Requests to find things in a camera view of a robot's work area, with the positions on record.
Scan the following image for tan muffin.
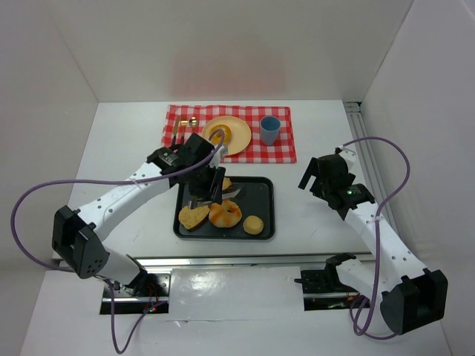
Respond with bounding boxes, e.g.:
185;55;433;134
222;177;232;191

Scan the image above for tan speckled bread slice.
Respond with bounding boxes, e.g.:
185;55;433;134
178;206;209;231

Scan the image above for orange glazed donut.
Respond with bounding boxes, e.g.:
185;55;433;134
209;125;232;145

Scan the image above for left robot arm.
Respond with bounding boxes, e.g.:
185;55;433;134
52;133;227;295

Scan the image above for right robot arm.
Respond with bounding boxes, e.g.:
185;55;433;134
298;148;448;335

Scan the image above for orange striped bread roll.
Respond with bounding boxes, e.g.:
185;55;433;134
209;200;242;228

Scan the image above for metal tongs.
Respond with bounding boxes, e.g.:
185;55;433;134
188;188;241;209

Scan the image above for black baking tray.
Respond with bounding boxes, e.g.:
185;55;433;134
173;176;275;240

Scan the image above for yellow plate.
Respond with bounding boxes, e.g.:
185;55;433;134
201;116;252;156

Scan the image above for blue cup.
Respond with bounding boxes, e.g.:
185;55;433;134
260;116;281;145

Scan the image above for tan round bun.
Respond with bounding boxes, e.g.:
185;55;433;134
243;215;264;235

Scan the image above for red white checkered cloth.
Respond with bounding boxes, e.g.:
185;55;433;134
161;105;297;164

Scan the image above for gold spoon black handle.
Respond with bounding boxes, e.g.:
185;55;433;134
189;116;199;129

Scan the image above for gold fork black handle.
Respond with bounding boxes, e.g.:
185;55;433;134
180;116;188;145

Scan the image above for gold knife black handle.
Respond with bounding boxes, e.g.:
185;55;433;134
171;116;180;146

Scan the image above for aluminium rail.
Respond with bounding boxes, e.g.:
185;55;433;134
343;102;387;202

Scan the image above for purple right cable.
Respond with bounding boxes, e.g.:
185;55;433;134
341;136;411;340

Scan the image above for purple cable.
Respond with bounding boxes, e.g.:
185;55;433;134
341;136;411;340
10;128;226;355

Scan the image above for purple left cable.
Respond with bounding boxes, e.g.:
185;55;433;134
10;128;226;355

